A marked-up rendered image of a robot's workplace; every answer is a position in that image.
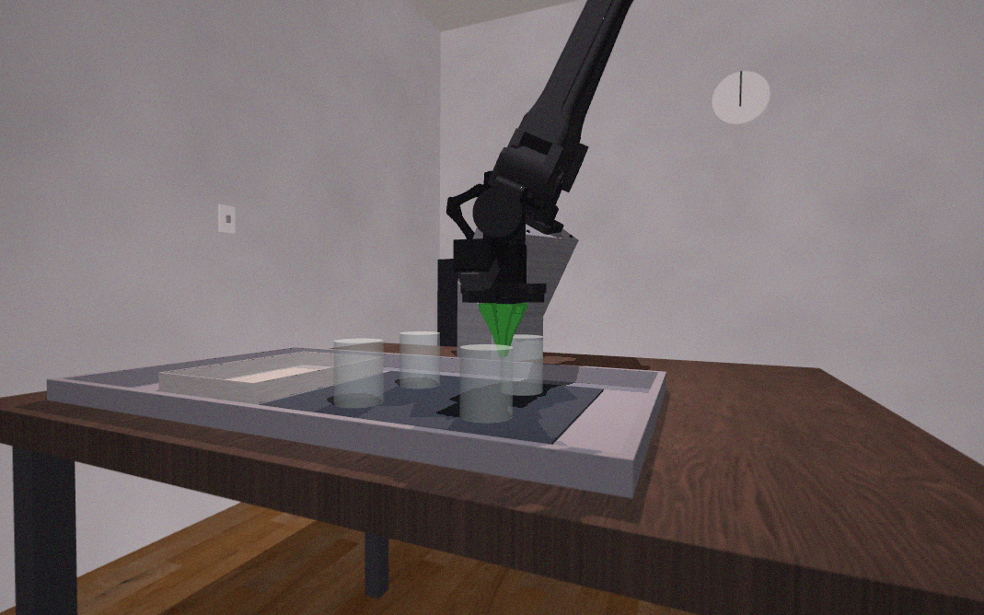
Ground clear glass jar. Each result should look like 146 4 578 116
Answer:
334 339 384 408
511 334 543 396
399 331 440 389
459 344 514 423

